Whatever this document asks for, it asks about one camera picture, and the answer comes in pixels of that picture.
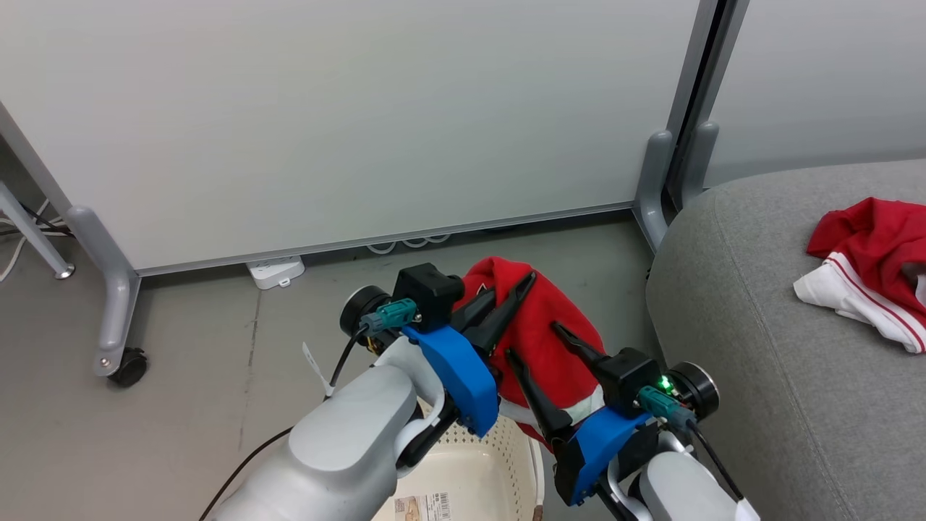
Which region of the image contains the grey metal table leg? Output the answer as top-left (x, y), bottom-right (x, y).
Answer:
top-left (0, 179), bottom-right (76, 280)

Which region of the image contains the grey fabric sofa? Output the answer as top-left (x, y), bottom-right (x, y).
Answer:
top-left (645, 159), bottom-right (926, 521)

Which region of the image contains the red fleece garment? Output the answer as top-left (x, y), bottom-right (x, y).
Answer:
top-left (452, 256), bottom-right (608, 451)

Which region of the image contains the grey partition wall panel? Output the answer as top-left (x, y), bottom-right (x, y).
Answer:
top-left (703, 0), bottom-right (926, 189)

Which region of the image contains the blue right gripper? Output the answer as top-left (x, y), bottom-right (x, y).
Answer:
top-left (505, 321), bottom-right (660, 507)

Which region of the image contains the black castor wheel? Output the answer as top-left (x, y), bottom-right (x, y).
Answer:
top-left (107, 347), bottom-right (149, 388)

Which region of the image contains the red garment with white trim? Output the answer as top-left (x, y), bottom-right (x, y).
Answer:
top-left (793, 197), bottom-right (926, 355)

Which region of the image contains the white power strip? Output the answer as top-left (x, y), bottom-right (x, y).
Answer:
top-left (245, 255), bottom-right (306, 290)

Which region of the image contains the white looped cable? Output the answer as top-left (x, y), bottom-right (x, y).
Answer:
top-left (366, 232), bottom-right (454, 255)

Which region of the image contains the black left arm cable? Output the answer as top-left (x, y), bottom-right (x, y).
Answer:
top-left (198, 324), bottom-right (371, 521)

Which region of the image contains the white zip tie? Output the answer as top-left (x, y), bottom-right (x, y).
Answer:
top-left (302, 342), bottom-right (335, 400)

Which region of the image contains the white floor cable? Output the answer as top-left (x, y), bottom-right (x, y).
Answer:
top-left (0, 199), bottom-right (69, 283)

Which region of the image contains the large white partition panel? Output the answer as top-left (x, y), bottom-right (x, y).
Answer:
top-left (0, 0), bottom-right (704, 277)

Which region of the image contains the paper label in basket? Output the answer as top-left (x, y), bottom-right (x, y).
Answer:
top-left (394, 491), bottom-right (452, 521)

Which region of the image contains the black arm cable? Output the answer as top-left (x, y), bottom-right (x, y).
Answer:
top-left (198, 324), bottom-right (371, 521)
top-left (684, 420), bottom-right (746, 501)

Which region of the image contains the black floor cable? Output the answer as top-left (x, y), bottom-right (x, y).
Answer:
top-left (0, 201), bottom-right (73, 238)

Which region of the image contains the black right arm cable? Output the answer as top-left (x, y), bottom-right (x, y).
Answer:
top-left (684, 420), bottom-right (746, 501)

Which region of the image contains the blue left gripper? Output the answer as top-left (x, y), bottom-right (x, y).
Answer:
top-left (402, 271), bottom-right (538, 439)

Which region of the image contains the cream plastic laundry basket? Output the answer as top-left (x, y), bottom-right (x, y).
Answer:
top-left (370, 405), bottom-right (545, 521)

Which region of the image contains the grey metal partition post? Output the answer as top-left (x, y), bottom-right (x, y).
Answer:
top-left (664, 0), bottom-right (752, 211)

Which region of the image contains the grey partition leg with castor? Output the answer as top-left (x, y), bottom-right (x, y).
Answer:
top-left (67, 206), bottom-right (141, 378)

